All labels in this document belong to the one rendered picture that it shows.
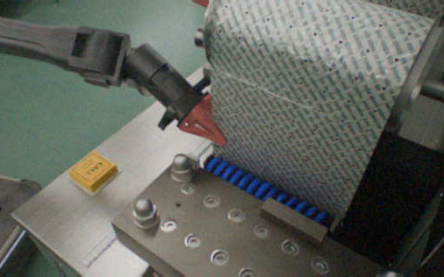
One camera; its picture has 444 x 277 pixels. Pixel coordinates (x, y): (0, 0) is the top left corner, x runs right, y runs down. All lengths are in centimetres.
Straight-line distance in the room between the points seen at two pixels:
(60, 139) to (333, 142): 197
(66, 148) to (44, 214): 147
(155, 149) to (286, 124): 41
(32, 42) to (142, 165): 33
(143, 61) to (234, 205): 26
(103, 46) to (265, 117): 27
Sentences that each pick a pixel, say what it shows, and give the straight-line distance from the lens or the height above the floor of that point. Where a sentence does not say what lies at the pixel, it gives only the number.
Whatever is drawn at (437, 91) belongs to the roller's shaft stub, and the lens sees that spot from 45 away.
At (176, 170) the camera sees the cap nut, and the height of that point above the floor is 105.
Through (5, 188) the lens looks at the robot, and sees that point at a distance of 181.
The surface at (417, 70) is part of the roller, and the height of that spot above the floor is 128.
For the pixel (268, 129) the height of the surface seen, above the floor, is 114.
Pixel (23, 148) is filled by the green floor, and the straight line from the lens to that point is 233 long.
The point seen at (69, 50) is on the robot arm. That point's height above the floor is 119.
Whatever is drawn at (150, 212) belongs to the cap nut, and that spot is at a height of 106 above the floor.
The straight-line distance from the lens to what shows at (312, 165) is 51.
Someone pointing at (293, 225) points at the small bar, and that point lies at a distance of 52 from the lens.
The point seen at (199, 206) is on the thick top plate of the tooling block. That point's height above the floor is 103.
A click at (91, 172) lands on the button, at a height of 92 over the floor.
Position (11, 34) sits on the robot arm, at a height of 121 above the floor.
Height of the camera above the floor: 149
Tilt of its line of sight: 45 degrees down
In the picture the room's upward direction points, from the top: straight up
